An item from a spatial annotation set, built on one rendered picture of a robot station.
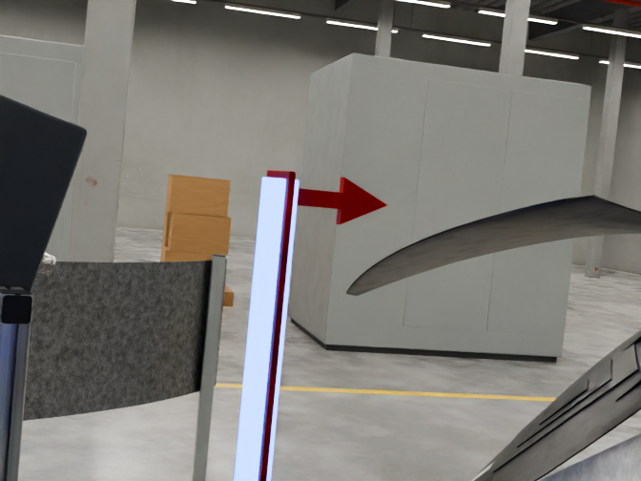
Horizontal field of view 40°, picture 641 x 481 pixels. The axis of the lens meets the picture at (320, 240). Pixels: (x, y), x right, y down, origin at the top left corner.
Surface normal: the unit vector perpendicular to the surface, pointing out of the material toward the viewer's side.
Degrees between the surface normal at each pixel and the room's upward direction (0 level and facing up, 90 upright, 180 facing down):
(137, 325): 90
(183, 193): 90
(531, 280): 90
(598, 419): 49
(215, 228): 90
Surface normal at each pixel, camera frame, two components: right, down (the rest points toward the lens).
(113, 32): 0.23, 0.07
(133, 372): 0.80, 0.11
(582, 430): -0.67, -0.73
